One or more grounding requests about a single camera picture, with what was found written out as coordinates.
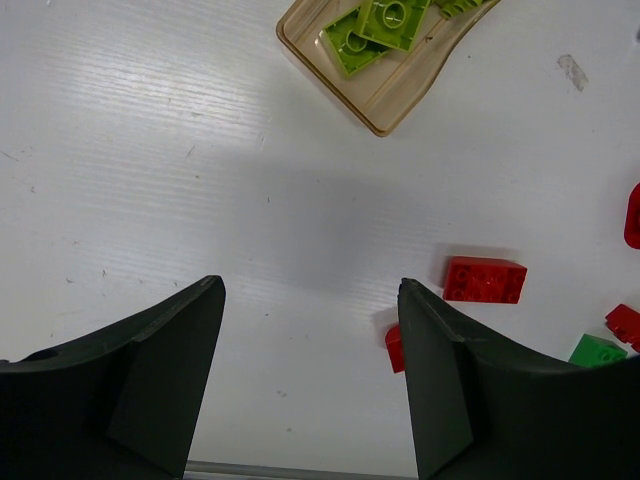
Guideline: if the red rounded lego brick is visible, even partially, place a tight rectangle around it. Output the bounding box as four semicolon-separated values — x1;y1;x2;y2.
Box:
384;324;405;373

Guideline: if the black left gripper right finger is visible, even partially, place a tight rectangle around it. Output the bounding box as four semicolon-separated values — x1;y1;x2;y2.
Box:
398;279;639;479

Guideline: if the red flower lego piece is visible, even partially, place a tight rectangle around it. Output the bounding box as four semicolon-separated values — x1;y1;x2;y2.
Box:
624;184;640;250

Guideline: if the amber transparent container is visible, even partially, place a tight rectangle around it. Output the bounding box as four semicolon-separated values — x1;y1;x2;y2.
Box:
276;1;496;137

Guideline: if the lime lego brick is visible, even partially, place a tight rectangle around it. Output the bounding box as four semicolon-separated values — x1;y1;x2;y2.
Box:
354;0;431;52
435;0;487;19
321;7;390;77

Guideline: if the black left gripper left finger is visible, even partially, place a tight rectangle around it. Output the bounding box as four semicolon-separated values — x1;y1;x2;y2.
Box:
1;276;225;479

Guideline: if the small red lego brick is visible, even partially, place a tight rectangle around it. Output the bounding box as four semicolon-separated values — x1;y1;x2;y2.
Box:
605;304;640;353

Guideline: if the dark green lego brick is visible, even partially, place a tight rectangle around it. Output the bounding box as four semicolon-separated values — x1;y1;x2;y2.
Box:
569;334;628;368

